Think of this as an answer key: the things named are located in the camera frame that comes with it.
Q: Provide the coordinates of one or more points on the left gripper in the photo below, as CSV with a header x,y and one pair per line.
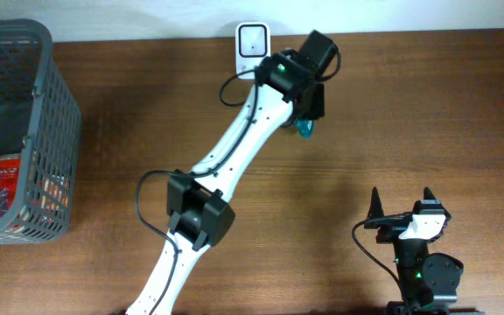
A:
x,y
315,105

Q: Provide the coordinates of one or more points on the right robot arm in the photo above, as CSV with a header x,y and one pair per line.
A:
x,y
427,281

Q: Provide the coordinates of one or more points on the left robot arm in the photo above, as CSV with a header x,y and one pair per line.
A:
x,y
288,86

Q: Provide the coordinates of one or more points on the white barcode scanner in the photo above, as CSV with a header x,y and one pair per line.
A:
x,y
252,45

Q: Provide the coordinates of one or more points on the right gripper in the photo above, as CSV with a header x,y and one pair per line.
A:
x,y
394,227

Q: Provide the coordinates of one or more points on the grey plastic mesh basket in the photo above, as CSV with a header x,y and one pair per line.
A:
x,y
41,122

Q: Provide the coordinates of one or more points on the blue mouthwash bottle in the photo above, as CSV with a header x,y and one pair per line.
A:
x,y
305,128

